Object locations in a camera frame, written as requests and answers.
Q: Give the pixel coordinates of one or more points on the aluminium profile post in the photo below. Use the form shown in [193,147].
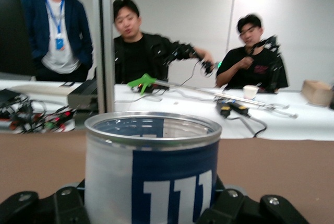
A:
[104,51]

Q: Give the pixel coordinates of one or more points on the person in black jacket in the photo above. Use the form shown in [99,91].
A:
[135,57]

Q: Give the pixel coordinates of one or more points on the black and yellow device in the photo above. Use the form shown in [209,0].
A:
[229,109]

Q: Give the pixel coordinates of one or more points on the clear tennis ball can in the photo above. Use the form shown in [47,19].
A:
[117,171]

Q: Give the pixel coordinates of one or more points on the white background table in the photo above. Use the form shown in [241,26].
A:
[182,119]

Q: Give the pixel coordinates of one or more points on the brown cardboard box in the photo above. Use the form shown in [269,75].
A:
[317,93]

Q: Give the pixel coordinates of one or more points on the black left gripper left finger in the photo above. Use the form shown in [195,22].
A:
[52,208]

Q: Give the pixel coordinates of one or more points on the person in black T-shirt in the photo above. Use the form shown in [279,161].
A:
[231,64]

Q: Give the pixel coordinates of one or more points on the black monitor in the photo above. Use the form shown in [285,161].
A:
[13,38]

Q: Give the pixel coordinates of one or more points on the person in blue jacket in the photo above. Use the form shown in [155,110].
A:
[36,25]

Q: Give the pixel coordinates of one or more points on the white paper cup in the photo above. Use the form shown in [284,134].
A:
[250,92]

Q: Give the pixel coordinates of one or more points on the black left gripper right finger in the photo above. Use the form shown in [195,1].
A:
[242,211]

